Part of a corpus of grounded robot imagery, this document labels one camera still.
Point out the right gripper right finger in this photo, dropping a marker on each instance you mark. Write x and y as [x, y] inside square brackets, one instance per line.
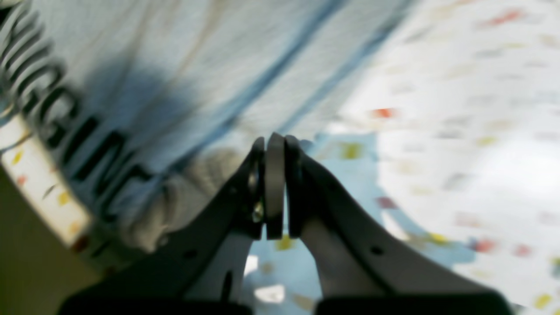
[363, 270]

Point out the grey T-shirt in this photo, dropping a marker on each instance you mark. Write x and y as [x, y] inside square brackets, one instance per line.
[147, 106]

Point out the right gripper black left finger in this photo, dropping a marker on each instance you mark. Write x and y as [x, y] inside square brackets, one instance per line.
[200, 269]

